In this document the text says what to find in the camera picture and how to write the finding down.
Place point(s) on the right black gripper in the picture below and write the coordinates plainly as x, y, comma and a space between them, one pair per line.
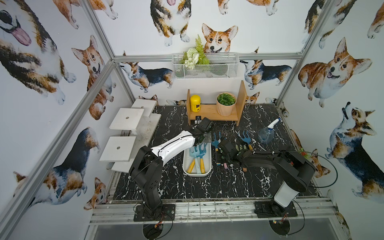
220, 151

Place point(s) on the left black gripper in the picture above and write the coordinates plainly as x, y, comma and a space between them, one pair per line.
201, 138

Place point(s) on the green fork wooden handle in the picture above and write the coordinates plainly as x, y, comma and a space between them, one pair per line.
242, 147

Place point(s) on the blue fork yellow handle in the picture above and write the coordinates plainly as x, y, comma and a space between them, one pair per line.
202, 152

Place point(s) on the blue rake yellow handle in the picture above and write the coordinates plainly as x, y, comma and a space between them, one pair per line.
245, 137

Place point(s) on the light blue fork grey handle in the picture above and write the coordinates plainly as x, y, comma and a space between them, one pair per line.
197, 159

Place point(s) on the teal rake yellow handle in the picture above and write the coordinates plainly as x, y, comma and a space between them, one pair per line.
193, 154

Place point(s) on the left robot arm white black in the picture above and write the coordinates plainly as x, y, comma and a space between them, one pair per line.
146, 169

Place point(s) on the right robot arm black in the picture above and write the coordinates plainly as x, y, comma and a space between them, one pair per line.
291, 165

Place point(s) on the white plastic storage box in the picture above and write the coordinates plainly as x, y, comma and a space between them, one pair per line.
207, 161

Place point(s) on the wooden shelf rack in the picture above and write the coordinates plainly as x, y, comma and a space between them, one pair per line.
210, 110

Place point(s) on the yellow canister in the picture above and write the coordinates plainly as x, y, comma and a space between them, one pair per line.
195, 103

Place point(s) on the pink pot green plant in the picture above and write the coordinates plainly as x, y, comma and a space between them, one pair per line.
225, 104

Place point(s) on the clear blue spray bottle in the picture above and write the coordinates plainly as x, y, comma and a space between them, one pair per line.
266, 134

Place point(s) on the green fern white flowers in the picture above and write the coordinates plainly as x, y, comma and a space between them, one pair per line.
195, 56

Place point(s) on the green pot red flowers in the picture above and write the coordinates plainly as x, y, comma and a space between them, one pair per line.
307, 155

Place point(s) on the white stepped display stand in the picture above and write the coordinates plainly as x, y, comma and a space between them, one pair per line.
141, 123

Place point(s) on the white wire basket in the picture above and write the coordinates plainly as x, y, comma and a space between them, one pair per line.
221, 66

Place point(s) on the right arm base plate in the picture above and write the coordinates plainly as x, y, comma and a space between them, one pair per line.
270, 209

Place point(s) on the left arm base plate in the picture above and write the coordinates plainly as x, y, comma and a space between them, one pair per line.
164, 213

